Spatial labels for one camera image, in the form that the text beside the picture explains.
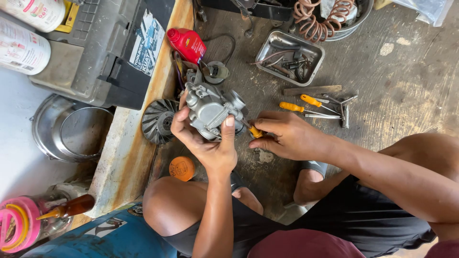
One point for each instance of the person's left hand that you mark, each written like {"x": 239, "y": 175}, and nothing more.
{"x": 208, "y": 152}

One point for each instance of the person's right hand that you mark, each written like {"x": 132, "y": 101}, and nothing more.
{"x": 297, "y": 139}

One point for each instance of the grey metal carburetor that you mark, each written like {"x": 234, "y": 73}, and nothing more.
{"x": 211, "y": 107}

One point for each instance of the orange round lid container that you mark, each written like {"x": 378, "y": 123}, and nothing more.
{"x": 182, "y": 168}

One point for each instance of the black sandal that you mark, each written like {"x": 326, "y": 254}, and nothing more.
{"x": 237, "y": 181}
{"x": 315, "y": 166}

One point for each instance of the flat wooden stick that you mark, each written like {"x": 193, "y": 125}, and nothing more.
{"x": 312, "y": 90}

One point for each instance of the black finned variator pulley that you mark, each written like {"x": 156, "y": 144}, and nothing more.
{"x": 157, "y": 122}

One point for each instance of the heap of metal parts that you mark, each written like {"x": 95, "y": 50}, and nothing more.
{"x": 290, "y": 61}

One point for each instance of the rectangular metal tray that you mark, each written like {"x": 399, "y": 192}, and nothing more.
{"x": 315, "y": 53}

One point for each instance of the purple and yellow tool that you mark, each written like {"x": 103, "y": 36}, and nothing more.
{"x": 178, "y": 66}

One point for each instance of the black shorts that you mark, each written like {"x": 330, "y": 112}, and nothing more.
{"x": 340, "y": 222}

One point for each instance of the maroon shirt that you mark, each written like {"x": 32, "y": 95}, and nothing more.
{"x": 304, "y": 245}

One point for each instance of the red oil bottle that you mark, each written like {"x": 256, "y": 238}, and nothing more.
{"x": 188, "y": 43}

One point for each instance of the blue drum with stickers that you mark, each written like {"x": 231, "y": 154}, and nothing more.
{"x": 107, "y": 236}

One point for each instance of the black metal machine part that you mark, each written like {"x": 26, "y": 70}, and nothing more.
{"x": 265, "y": 10}

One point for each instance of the round metal basin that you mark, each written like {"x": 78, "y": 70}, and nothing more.
{"x": 364, "y": 16}

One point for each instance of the round metal engine cover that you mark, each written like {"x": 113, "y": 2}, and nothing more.
{"x": 68, "y": 129}

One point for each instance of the grey plastic toolbox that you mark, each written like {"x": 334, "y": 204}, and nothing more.
{"x": 104, "y": 53}

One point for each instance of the brown bottle with yellow nozzle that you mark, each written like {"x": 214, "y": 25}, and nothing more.
{"x": 71, "y": 206}

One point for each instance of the clear plastic bag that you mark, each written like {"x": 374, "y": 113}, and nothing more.
{"x": 426, "y": 9}

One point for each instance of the glass jar with pink lid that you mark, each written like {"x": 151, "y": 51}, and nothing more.
{"x": 25, "y": 222}

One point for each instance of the white spray can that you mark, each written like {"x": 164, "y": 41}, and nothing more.
{"x": 36, "y": 12}
{"x": 21, "y": 48}

